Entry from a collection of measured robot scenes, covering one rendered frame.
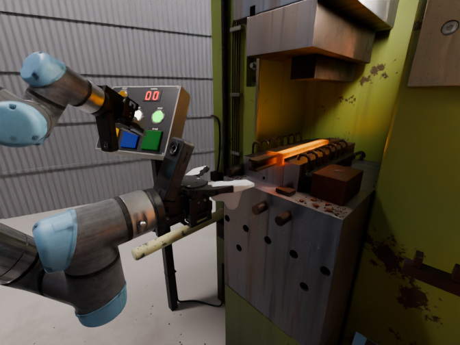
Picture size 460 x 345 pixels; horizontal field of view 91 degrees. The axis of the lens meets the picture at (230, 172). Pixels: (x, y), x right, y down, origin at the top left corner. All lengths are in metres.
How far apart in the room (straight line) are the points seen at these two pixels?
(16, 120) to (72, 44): 2.32
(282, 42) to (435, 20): 0.30
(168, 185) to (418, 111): 0.57
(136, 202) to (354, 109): 0.90
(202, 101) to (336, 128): 2.10
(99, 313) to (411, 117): 0.72
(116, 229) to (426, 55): 0.67
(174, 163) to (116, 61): 2.41
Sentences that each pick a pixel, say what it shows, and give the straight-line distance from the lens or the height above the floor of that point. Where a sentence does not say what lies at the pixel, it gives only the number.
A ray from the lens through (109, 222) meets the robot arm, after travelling 0.37.
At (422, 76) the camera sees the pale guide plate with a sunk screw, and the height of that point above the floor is 1.21.
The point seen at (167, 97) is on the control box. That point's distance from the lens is 0.93.
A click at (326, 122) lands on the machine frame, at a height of 1.05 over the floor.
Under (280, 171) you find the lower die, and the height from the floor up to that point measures 0.96.
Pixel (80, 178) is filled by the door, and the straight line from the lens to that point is 2.91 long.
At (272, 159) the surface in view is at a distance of 0.64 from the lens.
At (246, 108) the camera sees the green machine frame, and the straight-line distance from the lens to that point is 0.90.
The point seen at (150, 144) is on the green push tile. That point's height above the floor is 1.00.
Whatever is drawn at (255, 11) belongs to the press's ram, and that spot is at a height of 1.37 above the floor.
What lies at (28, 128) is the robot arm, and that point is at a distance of 0.51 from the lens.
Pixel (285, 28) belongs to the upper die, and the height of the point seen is 1.32.
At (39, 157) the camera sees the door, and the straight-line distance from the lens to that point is 2.90.
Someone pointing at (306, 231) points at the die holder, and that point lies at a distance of 0.61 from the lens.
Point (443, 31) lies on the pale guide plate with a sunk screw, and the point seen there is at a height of 1.29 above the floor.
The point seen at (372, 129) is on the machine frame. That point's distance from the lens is 1.05.
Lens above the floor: 1.17
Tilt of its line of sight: 19 degrees down
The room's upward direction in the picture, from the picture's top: straight up
